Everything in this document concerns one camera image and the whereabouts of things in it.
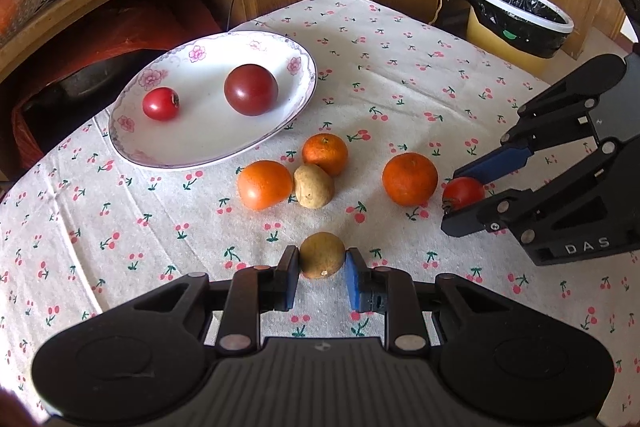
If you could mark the smooth orange persimmon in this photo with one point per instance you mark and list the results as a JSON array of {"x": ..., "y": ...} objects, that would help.
[{"x": 264, "y": 185}]

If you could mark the pale small potato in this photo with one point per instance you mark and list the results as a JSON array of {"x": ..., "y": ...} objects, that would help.
[{"x": 313, "y": 187}]

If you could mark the small orange tangerine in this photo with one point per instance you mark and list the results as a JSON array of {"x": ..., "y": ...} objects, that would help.
[{"x": 325, "y": 152}]

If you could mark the large orange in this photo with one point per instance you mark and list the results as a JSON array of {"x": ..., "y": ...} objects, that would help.
[{"x": 10, "y": 7}]

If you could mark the large orange tangerine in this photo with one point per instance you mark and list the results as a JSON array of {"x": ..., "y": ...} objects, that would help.
[{"x": 410, "y": 179}]

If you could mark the brown kiwi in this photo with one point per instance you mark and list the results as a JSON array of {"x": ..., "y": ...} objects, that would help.
[{"x": 322, "y": 255}]

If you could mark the dark red plum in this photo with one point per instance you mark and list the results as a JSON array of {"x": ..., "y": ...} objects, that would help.
[{"x": 250, "y": 89}]

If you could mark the small red tomato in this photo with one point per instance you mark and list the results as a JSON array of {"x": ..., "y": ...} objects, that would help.
[
  {"x": 462, "y": 193},
  {"x": 160, "y": 103}
]

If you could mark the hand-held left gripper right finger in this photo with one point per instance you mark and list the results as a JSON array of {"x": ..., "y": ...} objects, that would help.
[{"x": 355, "y": 279}]

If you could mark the white floral plate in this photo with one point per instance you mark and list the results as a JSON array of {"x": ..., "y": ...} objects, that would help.
[{"x": 200, "y": 137}]

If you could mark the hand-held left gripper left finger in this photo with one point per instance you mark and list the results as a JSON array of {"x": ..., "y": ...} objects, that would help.
[{"x": 289, "y": 279}]

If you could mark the yellow trash bin black liner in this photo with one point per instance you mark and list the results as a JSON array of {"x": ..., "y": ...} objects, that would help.
[{"x": 520, "y": 32}]

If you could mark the dark metal pot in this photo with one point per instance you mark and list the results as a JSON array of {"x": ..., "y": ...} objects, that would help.
[{"x": 75, "y": 87}]

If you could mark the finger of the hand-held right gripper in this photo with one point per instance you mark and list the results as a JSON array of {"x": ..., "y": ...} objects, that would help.
[
  {"x": 470, "y": 219},
  {"x": 500, "y": 159}
]

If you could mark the red plastic bag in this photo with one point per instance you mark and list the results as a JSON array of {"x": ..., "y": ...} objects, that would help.
[{"x": 150, "y": 22}]

